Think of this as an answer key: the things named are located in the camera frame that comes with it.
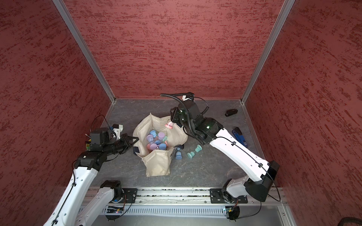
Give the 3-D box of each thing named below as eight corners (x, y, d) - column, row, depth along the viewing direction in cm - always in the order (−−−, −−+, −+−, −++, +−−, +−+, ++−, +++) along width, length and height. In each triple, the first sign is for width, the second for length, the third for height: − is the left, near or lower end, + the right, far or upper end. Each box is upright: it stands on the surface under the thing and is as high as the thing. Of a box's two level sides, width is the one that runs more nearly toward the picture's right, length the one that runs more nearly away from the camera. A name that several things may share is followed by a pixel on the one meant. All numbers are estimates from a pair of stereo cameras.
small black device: (226, 117, 113) (227, 114, 110) (223, 113, 115) (224, 111, 112) (236, 113, 115) (238, 110, 112) (234, 110, 117) (235, 107, 114)
